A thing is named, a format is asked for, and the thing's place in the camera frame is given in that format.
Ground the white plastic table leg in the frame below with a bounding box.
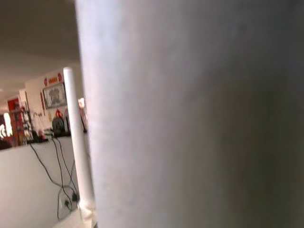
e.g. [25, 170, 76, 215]
[75, 0, 304, 228]
[63, 67, 97, 220]

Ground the dark round ornament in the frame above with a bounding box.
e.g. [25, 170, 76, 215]
[52, 109, 67, 133]

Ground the framed grey picture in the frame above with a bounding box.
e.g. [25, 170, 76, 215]
[42, 82, 67, 110]

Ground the black shelf ledge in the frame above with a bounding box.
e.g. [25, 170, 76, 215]
[26, 130, 72, 143]

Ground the white plastic table top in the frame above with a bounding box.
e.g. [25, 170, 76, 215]
[53, 206, 99, 228]

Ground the red wall decoration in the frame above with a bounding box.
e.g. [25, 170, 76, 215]
[44, 73, 64, 86]

